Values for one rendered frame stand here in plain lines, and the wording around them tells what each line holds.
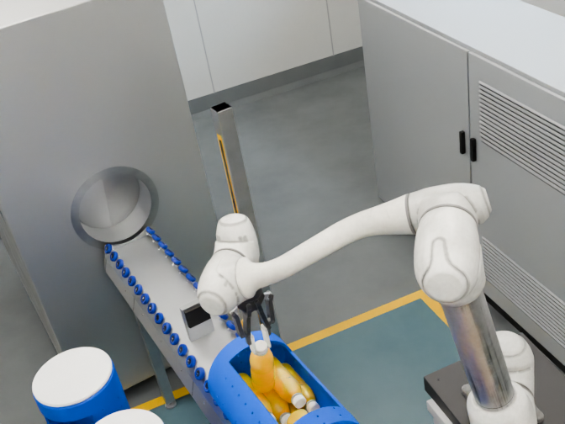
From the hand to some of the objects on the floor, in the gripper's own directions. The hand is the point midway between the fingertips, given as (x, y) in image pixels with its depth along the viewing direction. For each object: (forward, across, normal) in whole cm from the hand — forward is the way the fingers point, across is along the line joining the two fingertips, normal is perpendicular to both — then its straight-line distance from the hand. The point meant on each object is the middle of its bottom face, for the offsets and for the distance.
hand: (259, 340), depth 221 cm
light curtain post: (+134, -35, -79) cm, 159 cm away
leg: (+133, +5, -133) cm, 189 cm away
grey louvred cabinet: (+131, -188, -96) cm, 248 cm away
